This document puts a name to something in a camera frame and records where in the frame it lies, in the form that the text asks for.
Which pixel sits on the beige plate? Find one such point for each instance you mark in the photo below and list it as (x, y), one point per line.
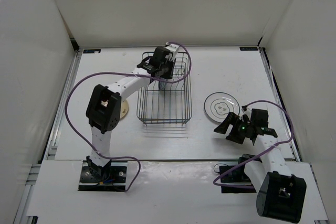
(124, 109)

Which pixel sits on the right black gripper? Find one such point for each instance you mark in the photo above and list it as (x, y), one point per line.
(232, 119)

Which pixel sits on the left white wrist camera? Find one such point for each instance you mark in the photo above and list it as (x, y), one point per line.
(173, 49)

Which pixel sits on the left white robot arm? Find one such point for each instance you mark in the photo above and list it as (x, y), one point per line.
(103, 111)

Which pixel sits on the white plate with dark rim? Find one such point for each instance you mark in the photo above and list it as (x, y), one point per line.
(218, 105)

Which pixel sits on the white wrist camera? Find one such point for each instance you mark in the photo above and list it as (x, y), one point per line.
(246, 116)
(173, 49)

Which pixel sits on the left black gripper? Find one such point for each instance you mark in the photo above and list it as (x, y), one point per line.
(169, 75)

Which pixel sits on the wire dish rack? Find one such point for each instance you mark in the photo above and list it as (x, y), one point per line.
(171, 106)

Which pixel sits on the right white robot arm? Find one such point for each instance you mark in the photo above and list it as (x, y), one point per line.
(280, 193)

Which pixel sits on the teal patterned plate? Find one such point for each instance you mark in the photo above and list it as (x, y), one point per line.
(161, 85)

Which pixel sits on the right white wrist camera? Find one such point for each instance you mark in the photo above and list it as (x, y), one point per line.
(246, 116)

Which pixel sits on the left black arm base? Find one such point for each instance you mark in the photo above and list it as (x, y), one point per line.
(112, 177)

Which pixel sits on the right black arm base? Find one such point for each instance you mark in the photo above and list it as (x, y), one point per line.
(235, 177)

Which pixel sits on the left aluminium frame rail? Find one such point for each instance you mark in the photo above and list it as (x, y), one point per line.
(50, 147)

